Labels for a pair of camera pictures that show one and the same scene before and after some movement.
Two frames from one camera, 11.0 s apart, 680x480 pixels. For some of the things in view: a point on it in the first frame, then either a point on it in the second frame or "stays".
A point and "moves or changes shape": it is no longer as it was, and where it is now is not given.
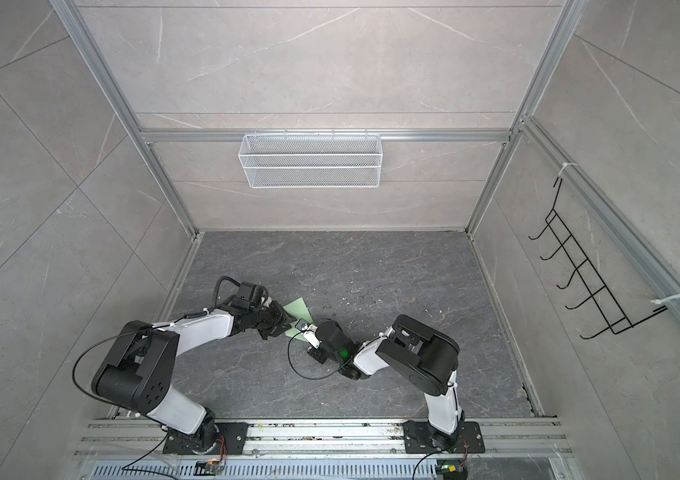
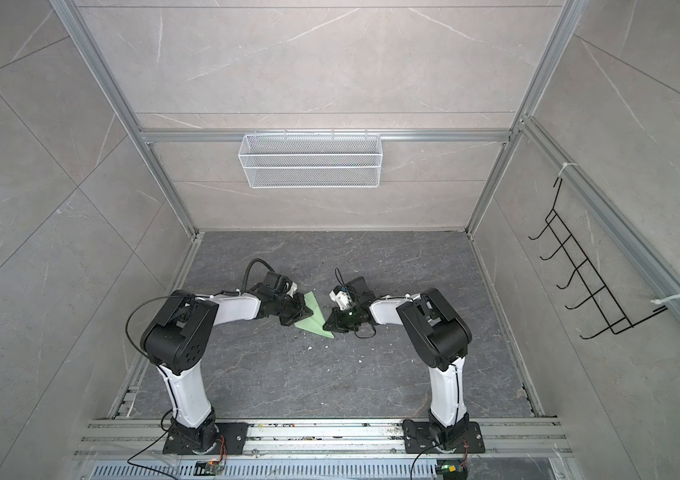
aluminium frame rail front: x=327 y=436 stays
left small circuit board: x=210 y=467 stays
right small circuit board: x=451 y=469 stays
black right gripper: x=320 y=358 -> x=336 y=318
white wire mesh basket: x=340 y=160 stays
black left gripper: x=282 y=317 -> x=302 y=310
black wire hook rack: x=586 y=272 stays
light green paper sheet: x=299 y=309 moves or changes shape
